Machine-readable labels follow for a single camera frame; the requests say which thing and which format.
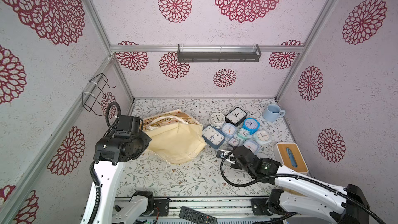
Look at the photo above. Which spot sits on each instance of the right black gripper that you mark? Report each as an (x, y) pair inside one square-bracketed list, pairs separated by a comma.
[(238, 156)]

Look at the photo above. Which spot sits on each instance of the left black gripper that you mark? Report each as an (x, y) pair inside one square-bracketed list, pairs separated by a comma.
[(142, 136)]

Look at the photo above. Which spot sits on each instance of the pale blue rounded alarm clock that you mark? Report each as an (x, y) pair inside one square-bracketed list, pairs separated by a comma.
[(252, 146)]

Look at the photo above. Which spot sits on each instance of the clear small travel clock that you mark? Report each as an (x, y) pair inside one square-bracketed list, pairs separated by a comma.
[(234, 142)]

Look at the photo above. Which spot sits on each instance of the blue twin bell alarm clock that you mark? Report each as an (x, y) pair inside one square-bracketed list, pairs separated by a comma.
[(251, 125)]

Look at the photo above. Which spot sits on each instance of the beige canvas tote bag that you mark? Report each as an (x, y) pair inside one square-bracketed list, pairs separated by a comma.
[(176, 137)]

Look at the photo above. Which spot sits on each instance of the light blue square alarm clock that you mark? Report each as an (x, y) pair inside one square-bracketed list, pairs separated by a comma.
[(229, 130)]

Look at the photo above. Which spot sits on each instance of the black square alarm clock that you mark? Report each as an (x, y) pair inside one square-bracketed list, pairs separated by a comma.
[(236, 116)]

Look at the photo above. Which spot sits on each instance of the large blue square alarm clock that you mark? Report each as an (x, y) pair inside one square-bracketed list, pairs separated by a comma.
[(213, 137)]

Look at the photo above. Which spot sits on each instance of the mint green square alarm clock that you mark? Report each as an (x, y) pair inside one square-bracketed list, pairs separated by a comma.
[(243, 135)]

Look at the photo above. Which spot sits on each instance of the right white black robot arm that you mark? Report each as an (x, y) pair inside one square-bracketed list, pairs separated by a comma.
[(295, 193)]

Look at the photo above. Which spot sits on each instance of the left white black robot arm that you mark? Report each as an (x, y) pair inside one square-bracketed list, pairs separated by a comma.
[(124, 141)]

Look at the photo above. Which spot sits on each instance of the white wooden top box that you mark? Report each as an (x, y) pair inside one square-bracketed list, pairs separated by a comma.
[(282, 157)]

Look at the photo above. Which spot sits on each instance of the blue pen on box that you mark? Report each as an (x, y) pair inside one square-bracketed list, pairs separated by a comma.
[(291, 157)]

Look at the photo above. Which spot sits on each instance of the light blue mug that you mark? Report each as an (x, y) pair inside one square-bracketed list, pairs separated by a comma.
[(273, 112)]

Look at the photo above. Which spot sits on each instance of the black remote control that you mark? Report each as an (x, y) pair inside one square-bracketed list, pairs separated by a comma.
[(196, 217)]

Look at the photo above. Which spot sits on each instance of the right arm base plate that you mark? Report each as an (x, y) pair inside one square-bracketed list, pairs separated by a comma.
[(261, 207)]

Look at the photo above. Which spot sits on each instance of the black wire wall rack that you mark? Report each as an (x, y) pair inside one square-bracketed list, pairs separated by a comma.
[(96, 99)]

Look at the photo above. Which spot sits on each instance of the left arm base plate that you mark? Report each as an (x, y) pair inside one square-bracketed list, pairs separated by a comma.
[(157, 207)]

